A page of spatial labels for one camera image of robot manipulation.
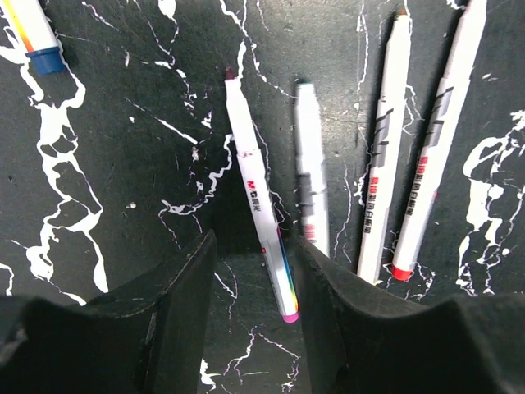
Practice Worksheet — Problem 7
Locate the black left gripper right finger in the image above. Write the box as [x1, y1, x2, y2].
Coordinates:
[294, 238, 524, 393]

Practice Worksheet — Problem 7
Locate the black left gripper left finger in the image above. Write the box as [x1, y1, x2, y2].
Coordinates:
[1, 231, 217, 393]

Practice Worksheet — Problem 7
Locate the purple whiteboard pen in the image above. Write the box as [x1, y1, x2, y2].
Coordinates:
[225, 67, 299, 323]

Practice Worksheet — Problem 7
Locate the yellow whiteboard pen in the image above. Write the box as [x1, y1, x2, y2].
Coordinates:
[357, 9, 411, 285]

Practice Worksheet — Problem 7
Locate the green whiteboard pen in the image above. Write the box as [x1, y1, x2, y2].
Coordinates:
[294, 79, 330, 256]

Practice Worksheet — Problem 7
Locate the red whiteboard pen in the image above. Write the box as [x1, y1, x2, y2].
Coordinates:
[391, 0, 487, 281]

